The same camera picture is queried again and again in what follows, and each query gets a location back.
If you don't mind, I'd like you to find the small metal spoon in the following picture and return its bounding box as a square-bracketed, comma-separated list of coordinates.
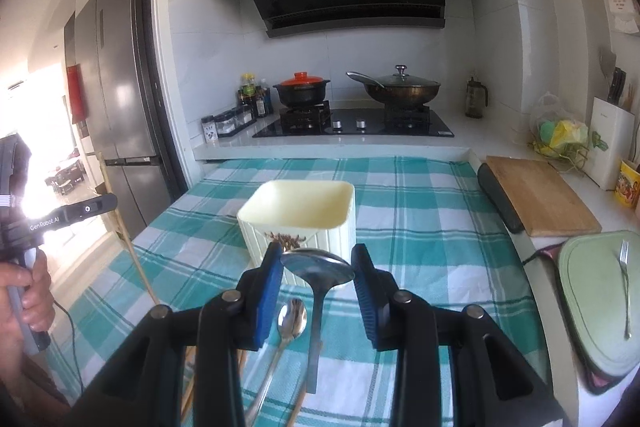
[244, 298, 308, 427]

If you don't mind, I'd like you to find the yellow cup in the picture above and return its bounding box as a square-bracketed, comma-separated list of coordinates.
[615, 158, 640, 208]

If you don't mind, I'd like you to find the glass teapot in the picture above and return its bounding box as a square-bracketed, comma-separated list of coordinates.
[465, 77, 489, 118]

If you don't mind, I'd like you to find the wok with glass lid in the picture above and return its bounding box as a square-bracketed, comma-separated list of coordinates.
[346, 65, 442, 108]

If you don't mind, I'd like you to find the grey refrigerator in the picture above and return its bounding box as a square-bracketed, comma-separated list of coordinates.
[64, 0, 176, 238]

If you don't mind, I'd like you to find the person's left hand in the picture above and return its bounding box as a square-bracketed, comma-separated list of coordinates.
[0, 251, 55, 348]

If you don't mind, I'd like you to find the red paper decoration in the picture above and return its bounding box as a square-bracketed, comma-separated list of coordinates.
[66, 63, 90, 124]

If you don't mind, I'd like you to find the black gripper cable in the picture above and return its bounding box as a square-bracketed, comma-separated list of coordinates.
[51, 301, 85, 390]

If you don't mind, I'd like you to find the white knife block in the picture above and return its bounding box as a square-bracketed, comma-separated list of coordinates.
[585, 96, 636, 191]

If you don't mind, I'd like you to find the teal plaid tablecloth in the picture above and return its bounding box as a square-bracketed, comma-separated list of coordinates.
[47, 156, 556, 427]

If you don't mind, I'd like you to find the large metal spoon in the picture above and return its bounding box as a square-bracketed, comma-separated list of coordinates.
[279, 248, 357, 395]

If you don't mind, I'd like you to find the black gas stove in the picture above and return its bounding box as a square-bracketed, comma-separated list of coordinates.
[251, 99, 456, 139]

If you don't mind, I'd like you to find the metal fork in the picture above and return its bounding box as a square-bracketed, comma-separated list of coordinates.
[618, 240, 632, 341]

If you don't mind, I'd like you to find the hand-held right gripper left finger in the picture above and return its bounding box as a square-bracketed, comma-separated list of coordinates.
[70, 241, 286, 427]

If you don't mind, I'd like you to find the black-handled knife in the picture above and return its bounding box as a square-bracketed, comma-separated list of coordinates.
[607, 67, 628, 106]

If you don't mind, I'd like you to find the plastic bag of produce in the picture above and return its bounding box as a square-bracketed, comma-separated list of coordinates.
[529, 92, 592, 172]

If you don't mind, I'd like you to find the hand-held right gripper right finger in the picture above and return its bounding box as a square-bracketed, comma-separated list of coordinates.
[350, 243, 573, 427]

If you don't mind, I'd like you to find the black clay pot orange lid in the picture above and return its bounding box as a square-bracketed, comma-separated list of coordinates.
[272, 72, 331, 108]

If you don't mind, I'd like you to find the green cutting board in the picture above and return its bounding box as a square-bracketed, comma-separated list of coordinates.
[557, 229, 640, 375]

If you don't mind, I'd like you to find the black tray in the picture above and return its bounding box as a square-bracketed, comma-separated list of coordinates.
[476, 163, 526, 234]

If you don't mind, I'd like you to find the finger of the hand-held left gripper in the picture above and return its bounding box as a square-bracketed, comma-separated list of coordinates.
[62, 193, 119, 221]

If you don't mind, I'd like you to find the cream ribbed utensil holder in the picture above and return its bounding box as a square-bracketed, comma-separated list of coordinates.
[236, 179, 357, 286]

